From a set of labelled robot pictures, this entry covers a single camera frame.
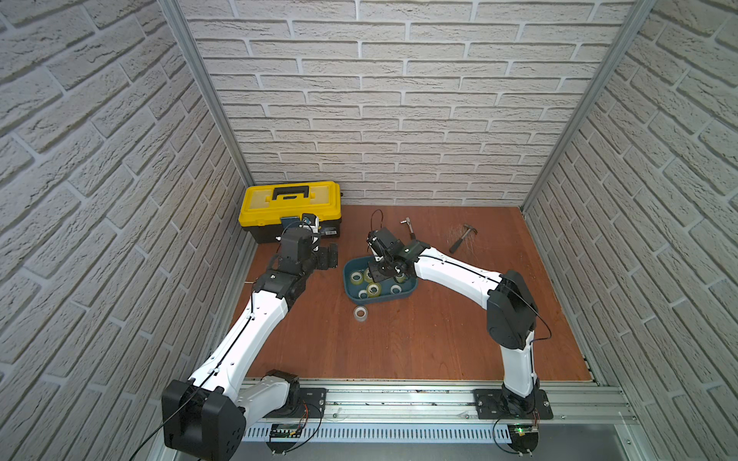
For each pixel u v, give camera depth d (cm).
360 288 94
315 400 74
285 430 73
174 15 70
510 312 49
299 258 57
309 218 68
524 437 70
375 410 74
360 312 90
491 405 73
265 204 97
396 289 95
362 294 92
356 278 97
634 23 70
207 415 37
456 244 107
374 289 92
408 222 113
